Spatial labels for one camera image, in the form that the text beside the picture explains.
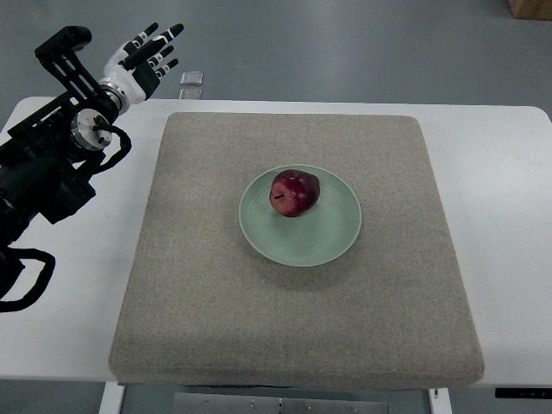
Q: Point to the pale green plate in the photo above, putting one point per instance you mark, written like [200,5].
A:
[319,236]

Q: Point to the metal floor plate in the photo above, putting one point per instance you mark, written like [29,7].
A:
[191,78]
[190,94]

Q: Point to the black table control panel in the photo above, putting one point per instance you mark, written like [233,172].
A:
[523,393]

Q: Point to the red apple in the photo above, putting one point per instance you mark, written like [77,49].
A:
[293,192]

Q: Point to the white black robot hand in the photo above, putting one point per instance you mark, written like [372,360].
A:
[133,73]

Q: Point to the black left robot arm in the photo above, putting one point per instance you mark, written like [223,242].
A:
[50,157]

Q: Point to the lower metal floor plate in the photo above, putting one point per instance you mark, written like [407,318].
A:
[190,94]

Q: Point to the grey metal base plate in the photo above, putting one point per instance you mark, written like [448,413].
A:
[195,403]

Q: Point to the upper metal floor plate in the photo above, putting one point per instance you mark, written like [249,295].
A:
[191,78]

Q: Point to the beige fabric cushion mat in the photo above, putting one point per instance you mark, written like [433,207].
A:
[202,307]

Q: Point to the white table leg frame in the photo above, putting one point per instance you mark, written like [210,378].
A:
[112,398]

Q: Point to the cardboard box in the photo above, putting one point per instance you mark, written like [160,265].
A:
[540,10]

